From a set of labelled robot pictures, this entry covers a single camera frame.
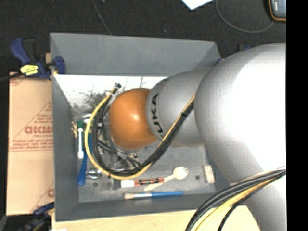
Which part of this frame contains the orange and black marker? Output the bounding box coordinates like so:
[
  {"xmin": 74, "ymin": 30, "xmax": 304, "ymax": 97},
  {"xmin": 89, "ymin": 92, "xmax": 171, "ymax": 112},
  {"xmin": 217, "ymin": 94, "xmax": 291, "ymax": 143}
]
[{"xmin": 120, "ymin": 177, "xmax": 165, "ymax": 188}]

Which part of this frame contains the shiny metal round piece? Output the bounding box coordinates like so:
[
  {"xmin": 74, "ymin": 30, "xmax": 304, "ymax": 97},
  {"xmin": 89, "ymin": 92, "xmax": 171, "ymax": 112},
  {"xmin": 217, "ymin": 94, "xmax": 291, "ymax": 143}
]
[{"xmin": 86, "ymin": 168, "xmax": 103, "ymax": 180}]

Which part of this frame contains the green and white marker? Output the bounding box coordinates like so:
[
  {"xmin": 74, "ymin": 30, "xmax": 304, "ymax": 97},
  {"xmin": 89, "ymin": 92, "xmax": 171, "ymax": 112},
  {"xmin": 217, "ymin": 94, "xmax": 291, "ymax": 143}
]
[{"xmin": 77, "ymin": 120, "xmax": 85, "ymax": 159}]

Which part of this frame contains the pale wooden spork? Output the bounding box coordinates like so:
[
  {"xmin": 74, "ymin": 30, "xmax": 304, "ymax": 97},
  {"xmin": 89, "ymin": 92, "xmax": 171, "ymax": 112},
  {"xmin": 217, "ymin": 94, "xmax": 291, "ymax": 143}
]
[{"xmin": 143, "ymin": 166, "xmax": 189, "ymax": 192}]

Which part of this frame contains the pale wooden block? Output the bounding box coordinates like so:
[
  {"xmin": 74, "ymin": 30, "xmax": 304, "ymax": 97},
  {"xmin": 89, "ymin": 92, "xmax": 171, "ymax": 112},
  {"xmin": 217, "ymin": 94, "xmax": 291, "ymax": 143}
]
[{"xmin": 204, "ymin": 165, "xmax": 216, "ymax": 184}]

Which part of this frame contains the brown cardboard board red print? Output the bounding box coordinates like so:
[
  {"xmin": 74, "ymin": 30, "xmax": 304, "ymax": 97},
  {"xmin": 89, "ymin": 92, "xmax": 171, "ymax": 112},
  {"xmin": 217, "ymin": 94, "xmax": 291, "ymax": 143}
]
[{"xmin": 6, "ymin": 72, "xmax": 56, "ymax": 216}]

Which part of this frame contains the grey metal bin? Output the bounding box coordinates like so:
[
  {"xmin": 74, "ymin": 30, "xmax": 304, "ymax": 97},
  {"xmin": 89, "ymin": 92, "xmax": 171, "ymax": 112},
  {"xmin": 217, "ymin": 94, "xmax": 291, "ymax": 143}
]
[{"xmin": 50, "ymin": 32, "xmax": 232, "ymax": 221}]

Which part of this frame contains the blue plastic handled tool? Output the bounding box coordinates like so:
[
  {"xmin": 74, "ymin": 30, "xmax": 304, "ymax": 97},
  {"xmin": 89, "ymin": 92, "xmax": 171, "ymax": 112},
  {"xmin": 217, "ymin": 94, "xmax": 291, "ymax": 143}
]
[{"xmin": 77, "ymin": 133, "xmax": 93, "ymax": 186}]

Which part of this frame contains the blue handled paintbrush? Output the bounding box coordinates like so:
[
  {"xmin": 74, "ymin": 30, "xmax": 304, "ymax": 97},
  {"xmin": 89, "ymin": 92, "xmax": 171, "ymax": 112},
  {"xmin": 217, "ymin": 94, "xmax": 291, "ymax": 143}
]
[{"xmin": 123, "ymin": 191, "xmax": 185, "ymax": 200}]

